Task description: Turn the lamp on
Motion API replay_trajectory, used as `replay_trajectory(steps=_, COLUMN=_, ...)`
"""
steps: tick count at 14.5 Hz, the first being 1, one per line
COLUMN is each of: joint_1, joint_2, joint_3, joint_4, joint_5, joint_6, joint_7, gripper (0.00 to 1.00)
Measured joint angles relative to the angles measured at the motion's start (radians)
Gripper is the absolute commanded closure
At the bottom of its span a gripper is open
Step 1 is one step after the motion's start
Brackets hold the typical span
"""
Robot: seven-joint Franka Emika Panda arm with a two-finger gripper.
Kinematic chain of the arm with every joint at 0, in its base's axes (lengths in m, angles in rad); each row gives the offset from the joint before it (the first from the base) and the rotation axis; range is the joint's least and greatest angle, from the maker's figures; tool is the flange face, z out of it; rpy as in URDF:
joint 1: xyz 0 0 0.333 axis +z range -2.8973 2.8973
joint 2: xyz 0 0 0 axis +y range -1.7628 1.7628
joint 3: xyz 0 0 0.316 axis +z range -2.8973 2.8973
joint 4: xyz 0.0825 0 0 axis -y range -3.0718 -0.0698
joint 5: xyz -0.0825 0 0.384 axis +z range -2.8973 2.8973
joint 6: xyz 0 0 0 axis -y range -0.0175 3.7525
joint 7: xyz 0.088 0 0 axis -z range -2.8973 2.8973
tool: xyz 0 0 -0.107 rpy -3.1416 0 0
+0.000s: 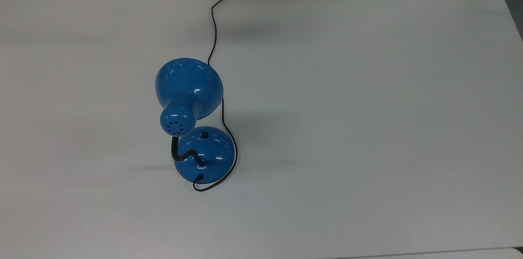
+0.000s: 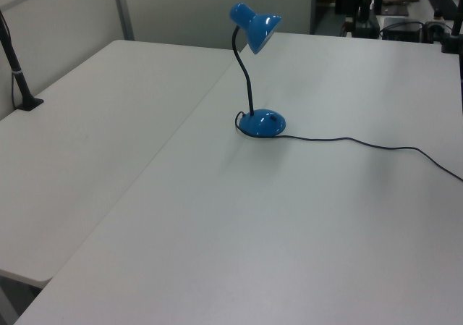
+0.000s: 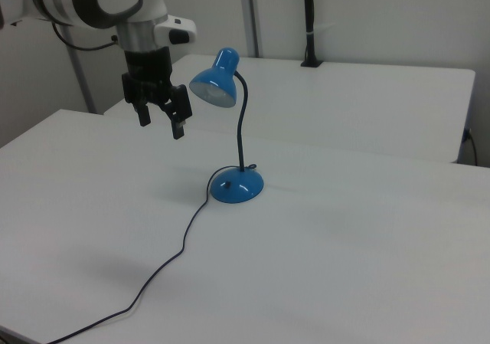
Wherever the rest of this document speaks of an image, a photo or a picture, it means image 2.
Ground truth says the blue gooseneck desk lamp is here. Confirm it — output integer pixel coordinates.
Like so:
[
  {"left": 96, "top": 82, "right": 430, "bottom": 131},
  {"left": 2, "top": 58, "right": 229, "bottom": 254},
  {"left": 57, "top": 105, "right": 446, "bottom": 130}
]
[{"left": 228, "top": 2, "right": 286, "bottom": 138}]

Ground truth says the black electronics box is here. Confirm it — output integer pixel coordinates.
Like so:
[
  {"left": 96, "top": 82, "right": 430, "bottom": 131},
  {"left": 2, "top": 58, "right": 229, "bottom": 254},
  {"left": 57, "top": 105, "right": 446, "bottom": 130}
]
[{"left": 378, "top": 20, "right": 426, "bottom": 42}]

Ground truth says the black clamp pole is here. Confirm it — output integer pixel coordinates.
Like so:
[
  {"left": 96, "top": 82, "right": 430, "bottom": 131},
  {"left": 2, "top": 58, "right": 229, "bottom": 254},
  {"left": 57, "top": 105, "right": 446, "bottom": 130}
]
[{"left": 440, "top": 0, "right": 463, "bottom": 54}]

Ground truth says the black lamp power cord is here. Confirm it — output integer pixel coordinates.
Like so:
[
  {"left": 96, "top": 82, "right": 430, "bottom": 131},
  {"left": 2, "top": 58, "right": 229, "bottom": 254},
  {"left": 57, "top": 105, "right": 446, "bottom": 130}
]
[{"left": 234, "top": 111, "right": 463, "bottom": 181}]

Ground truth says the grey partition frame post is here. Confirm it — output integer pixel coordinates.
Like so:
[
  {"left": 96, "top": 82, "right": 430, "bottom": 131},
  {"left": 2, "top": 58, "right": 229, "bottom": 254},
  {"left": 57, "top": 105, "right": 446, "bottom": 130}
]
[{"left": 110, "top": 0, "right": 135, "bottom": 41}]

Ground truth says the black camera stand pole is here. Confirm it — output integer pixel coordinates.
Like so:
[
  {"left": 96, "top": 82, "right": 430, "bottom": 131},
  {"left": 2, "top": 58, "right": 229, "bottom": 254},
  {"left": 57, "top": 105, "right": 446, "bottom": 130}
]
[{"left": 0, "top": 9, "right": 45, "bottom": 112}]

